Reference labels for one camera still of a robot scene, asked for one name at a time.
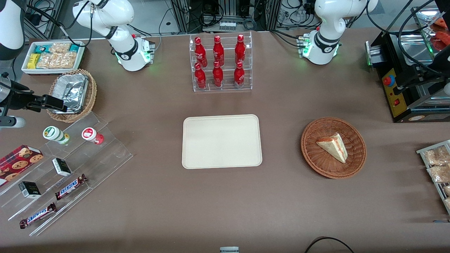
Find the metal tray with red packs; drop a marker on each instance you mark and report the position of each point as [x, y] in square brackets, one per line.
[422, 21]

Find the red gum bottle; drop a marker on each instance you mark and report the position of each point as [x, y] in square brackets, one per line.
[92, 135]

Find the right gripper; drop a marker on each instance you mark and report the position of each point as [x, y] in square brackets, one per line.
[18, 98]

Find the large clear cracker bag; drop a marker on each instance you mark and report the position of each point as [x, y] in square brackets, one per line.
[56, 60]

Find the clear acrylic stepped stand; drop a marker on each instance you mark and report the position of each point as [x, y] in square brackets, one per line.
[105, 154]

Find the yellow snack packet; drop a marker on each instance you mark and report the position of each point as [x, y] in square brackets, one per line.
[33, 61]

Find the Snickers bar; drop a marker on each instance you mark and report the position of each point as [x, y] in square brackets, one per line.
[71, 187]
[38, 215]

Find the cream plastic tray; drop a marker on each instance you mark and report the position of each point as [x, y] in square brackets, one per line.
[221, 142]

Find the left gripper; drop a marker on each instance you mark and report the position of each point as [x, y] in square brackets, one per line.
[443, 57]

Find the round brown wicker basket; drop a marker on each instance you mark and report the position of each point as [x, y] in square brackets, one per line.
[320, 161]

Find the small grey box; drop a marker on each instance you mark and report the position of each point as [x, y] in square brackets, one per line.
[229, 250]

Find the white power strip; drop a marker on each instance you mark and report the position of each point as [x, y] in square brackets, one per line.
[227, 25]

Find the red emergency stop button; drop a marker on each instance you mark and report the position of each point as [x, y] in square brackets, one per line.
[389, 80]

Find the clear acrylic bottle rack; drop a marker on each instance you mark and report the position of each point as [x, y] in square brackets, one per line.
[228, 45]

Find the teal snack packet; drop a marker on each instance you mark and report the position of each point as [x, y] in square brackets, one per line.
[42, 49]
[74, 48]

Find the wrapped triangle sandwich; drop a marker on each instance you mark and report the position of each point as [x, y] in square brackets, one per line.
[334, 147]

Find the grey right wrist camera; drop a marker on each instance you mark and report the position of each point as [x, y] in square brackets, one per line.
[10, 122]

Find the black machine with yellow panel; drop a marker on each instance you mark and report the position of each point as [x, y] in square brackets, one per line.
[400, 105]

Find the red plaid cookie box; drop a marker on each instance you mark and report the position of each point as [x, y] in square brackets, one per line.
[17, 163]

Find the wicker basket with foil trays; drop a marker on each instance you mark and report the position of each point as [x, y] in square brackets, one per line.
[92, 95]

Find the stacked foil trays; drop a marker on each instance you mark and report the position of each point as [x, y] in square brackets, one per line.
[72, 91]

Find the white plastic snack bin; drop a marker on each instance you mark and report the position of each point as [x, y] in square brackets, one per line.
[81, 59]

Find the small black box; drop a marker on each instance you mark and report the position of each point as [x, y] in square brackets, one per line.
[29, 190]
[62, 167]

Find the red cola bottle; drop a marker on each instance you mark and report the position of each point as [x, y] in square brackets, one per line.
[239, 76]
[200, 52]
[200, 78]
[218, 52]
[218, 76]
[240, 50]

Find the green gum bottle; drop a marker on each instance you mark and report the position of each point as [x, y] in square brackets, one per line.
[55, 135]

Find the small clear cracker bag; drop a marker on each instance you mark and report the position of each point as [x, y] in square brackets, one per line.
[59, 47]

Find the clear bag of snacks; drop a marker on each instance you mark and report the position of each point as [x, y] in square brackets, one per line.
[439, 174]
[436, 156]

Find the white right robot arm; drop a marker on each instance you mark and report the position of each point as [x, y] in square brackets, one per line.
[119, 14]

